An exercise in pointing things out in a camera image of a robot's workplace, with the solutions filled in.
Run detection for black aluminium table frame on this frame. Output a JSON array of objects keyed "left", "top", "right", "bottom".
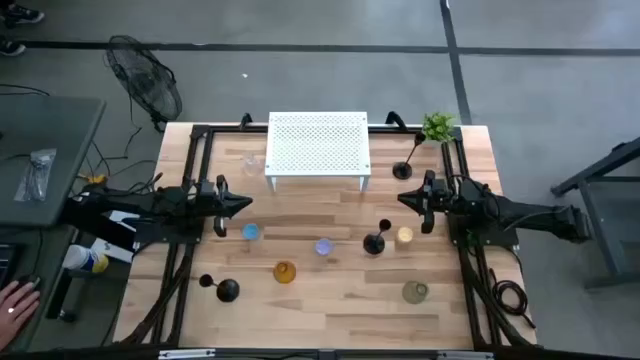
[{"left": 112, "top": 122, "right": 540, "bottom": 351}]

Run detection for black computer mouse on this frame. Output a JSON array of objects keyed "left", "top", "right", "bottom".
[{"left": 14, "top": 273, "right": 42, "bottom": 294}]

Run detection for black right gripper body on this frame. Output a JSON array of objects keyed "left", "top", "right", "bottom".
[{"left": 418, "top": 169, "right": 451, "bottom": 235}]

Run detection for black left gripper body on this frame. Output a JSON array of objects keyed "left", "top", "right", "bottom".
[{"left": 198, "top": 173, "right": 232, "bottom": 239}]

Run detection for dark grey desk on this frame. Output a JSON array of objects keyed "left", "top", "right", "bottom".
[{"left": 0, "top": 93, "right": 108, "bottom": 354}]

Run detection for person's shoe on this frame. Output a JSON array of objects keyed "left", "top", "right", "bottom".
[
  {"left": 0, "top": 2, "right": 46, "bottom": 26},
  {"left": 0, "top": 38, "right": 27, "bottom": 58}
]

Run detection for clear glass candle holder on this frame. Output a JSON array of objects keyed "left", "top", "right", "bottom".
[{"left": 242, "top": 152, "right": 265, "bottom": 177}]

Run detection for coiled black cable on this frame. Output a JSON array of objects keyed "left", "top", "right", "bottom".
[{"left": 488, "top": 267, "right": 537, "bottom": 330}]

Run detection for green ribbed glass candle holder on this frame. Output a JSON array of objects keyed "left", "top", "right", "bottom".
[{"left": 401, "top": 280, "right": 430, "bottom": 305}]

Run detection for grey metal table frame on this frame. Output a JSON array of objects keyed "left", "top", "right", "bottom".
[{"left": 549, "top": 135, "right": 640, "bottom": 291}]

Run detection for black desk foot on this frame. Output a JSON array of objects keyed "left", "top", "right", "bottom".
[{"left": 44, "top": 267, "right": 84, "bottom": 324}]

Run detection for green plant in white pot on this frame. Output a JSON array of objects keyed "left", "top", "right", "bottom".
[{"left": 420, "top": 111, "right": 459, "bottom": 149}]

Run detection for silver metal bracket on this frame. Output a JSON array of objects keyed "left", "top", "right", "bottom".
[
  {"left": 158, "top": 348, "right": 216, "bottom": 360},
  {"left": 437, "top": 350, "right": 495, "bottom": 360}
]

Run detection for white canister with yellow lid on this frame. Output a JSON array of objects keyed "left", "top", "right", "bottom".
[{"left": 62, "top": 244, "right": 110, "bottom": 275}]

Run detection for black floor fan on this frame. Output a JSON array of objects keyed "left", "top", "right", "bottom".
[{"left": 103, "top": 33, "right": 184, "bottom": 134}]

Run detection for black metal candlestick holder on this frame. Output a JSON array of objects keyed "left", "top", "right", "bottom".
[
  {"left": 198, "top": 273, "right": 241, "bottom": 304},
  {"left": 391, "top": 130, "right": 428, "bottom": 181},
  {"left": 362, "top": 218, "right": 393, "bottom": 256}
]

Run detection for clear plastic bag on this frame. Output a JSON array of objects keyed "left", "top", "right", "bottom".
[{"left": 13, "top": 147, "right": 58, "bottom": 203}]

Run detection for white perforated metal shelf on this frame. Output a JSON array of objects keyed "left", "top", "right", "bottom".
[{"left": 264, "top": 110, "right": 373, "bottom": 194}]

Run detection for white cardboard box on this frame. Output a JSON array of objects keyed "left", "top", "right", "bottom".
[{"left": 92, "top": 209, "right": 139, "bottom": 264}]

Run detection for person's hand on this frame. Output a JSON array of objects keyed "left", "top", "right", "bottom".
[{"left": 0, "top": 279, "right": 41, "bottom": 351}]

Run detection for yellow candle in glass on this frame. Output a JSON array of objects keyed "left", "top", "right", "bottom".
[{"left": 394, "top": 225, "right": 415, "bottom": 251}]

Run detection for amber ribbed glass candle holder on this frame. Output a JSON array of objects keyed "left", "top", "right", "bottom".
[{"left": 272, "top": 260, "right": 298, "bottom": 285}]

